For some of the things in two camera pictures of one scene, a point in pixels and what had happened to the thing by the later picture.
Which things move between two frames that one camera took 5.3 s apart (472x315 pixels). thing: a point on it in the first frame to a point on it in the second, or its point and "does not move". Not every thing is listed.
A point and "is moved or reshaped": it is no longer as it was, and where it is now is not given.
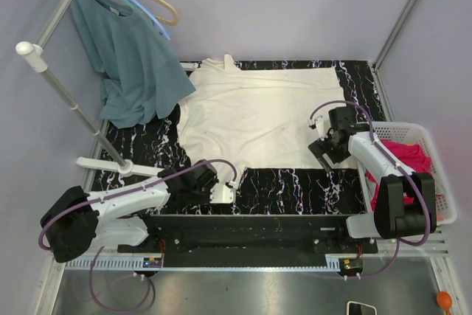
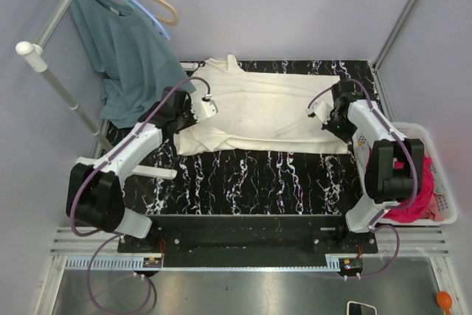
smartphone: [359, 308] does not move
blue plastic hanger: [133, 1] does not move
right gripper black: [319, 147] to [346, 136]
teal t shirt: [143, 78] does not move
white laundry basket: [415, 133] does not move
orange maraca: [444, 300] does not move
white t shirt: [261, 119] is moved or reshaped
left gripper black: [207, 199] to [187, 107]
